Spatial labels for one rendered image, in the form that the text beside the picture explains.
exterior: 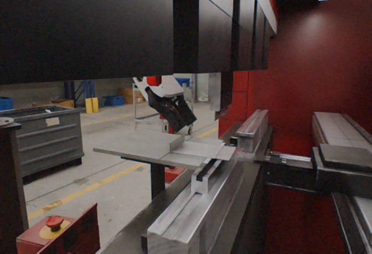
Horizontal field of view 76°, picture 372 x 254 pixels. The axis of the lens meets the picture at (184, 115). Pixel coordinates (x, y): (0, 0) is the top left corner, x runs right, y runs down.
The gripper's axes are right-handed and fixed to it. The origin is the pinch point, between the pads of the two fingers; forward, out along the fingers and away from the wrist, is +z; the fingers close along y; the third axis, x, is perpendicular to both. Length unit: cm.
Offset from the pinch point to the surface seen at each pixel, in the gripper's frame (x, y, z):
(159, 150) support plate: 7.4, -3.9, 2.5
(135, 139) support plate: 14.7, 0.6, -3.7
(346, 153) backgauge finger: -22.3, -0.5, 22.8
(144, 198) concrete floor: 141, 120, 21
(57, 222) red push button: 38.1, -13.1, 1.8
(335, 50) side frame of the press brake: -43, 85, 10
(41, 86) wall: 473, 381, -351
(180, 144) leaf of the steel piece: 5.0, 1.2, 4.0
